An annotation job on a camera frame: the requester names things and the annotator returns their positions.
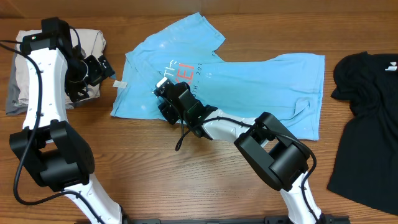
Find light blue printed t-shirt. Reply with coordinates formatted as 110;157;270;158
111;13;325;141

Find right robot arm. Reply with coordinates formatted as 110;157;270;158
154;78;326;223

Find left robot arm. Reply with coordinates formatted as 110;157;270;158
9;17;129;223

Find folded beige trousers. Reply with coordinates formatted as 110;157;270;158
14;29;106;106

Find folded grey garment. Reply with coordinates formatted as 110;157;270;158
5;42;100;116

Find black t-shirt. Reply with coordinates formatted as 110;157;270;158
327;52;397;215

